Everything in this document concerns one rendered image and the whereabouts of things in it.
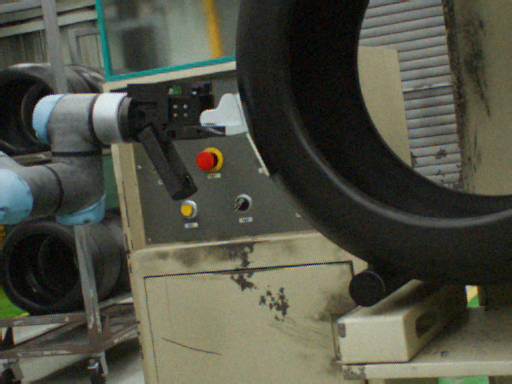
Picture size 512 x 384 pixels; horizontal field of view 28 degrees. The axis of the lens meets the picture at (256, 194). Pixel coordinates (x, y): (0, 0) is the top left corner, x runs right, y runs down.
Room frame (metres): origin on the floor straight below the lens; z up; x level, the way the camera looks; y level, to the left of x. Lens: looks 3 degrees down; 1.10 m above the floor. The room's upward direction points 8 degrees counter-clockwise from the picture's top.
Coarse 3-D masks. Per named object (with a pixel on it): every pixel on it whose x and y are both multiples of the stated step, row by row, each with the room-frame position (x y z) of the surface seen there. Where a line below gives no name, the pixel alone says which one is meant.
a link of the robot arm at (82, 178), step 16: (64, 160) 1.52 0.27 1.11; (80, 160) 1.52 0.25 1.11; (96, 160) 1.54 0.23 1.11; (64, 176) 1.49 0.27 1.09; (80, 176) 1.51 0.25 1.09; (96, 176) 1.54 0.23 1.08; (64, 192) 1.48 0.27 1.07; (80, 192) 1.51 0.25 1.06; (96, 192) 1.54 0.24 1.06; (64, 208) 1.49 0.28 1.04; (80, 208) 1.52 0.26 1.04; (96, 208) 1.54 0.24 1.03; (64, 224) 1.54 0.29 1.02; (80, 224) 1.53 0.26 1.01
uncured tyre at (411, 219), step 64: (256, 0) 1.30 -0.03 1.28; (320, 0) 1.53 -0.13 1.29; (256, 64) 1.30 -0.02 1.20; (320, 64) 1.55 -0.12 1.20; (256, 128) 1.32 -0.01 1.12; (320, 128) 1.53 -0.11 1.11; (320, 192) 1.27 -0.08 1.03; (384, 192) 1.52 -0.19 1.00; (448, 192) 1.49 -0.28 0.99; (384, 256) 1.26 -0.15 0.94; (448, 256) 1.22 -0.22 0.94
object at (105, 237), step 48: (48, 0) 4.96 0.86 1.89; (48, 48) 4.97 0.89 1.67; (0, 96) 5.43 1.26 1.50; (0, 144) 5.21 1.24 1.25; (48, 144) 5.11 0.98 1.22; (48, 240) 5.57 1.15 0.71; (96, 240) 5.11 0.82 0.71; (48, 288) 5.48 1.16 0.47; (96, 288) 5.09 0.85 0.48; (0, 336) 5.18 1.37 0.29; (48, 336) 5.50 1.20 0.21; (96, 336) 4.96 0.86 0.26
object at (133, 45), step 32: (96, 0) 2.25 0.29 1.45; (128, 0) 2.23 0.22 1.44; (160, 0) 2.20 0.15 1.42; (192, 0) 2.17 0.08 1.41; (224, 0) 2.14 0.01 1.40; (128, 32) 2.23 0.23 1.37; (160, 32) 2.20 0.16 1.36; (192, 32) 2.17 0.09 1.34; (224, 32) 2.14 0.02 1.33; (128, 64) 2.24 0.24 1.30; (160, 64) 2.21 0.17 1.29; (192, 64) 2.17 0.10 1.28
